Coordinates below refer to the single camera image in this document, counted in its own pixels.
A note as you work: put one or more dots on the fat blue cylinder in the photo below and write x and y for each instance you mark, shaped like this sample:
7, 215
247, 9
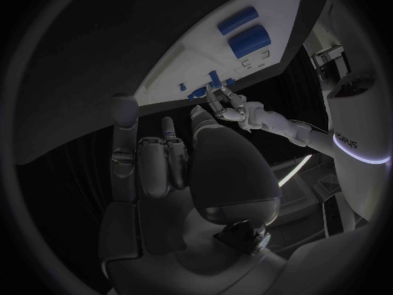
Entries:
249, 41

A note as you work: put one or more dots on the grey workshop machine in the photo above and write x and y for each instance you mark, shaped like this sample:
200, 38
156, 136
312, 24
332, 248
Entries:
330, 61

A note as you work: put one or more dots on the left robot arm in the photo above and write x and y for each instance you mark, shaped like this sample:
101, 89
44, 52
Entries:
276, 122

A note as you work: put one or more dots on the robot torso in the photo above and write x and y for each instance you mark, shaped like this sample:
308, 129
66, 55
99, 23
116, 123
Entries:
359, 127

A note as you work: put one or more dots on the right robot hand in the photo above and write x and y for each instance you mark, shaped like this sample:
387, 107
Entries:
159, 226

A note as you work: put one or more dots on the white task board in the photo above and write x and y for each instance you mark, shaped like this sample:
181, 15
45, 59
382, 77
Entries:
202, 54

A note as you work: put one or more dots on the blue plug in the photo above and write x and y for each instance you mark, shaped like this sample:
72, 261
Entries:
230, 81

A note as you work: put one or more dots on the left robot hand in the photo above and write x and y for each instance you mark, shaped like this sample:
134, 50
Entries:
232, 114

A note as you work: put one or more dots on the long blue cylinder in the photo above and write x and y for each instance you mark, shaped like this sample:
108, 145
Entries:
238, 21

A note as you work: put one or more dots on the small blue peg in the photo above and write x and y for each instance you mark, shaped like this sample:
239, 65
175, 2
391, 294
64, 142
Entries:
183, 87

